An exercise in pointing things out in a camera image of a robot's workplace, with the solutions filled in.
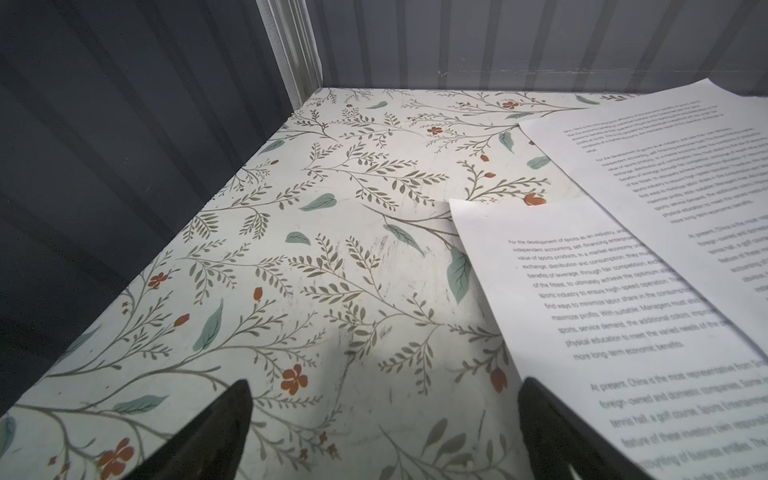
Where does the printed paper sheet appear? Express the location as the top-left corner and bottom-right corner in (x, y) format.
(450, 197), (767, 479)
(521, 80), (767, 348)

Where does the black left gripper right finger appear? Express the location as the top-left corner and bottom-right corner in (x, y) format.
(517, 377), (650, 479)

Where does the printed paper sheet upper left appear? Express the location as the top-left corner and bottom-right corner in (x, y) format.
(521, 80), (767, 348)

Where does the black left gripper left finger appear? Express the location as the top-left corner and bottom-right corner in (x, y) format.
(126, 379), (253, 479)

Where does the printed paper sheet lower left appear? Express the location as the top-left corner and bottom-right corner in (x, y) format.
(450, 197), (767, 479)

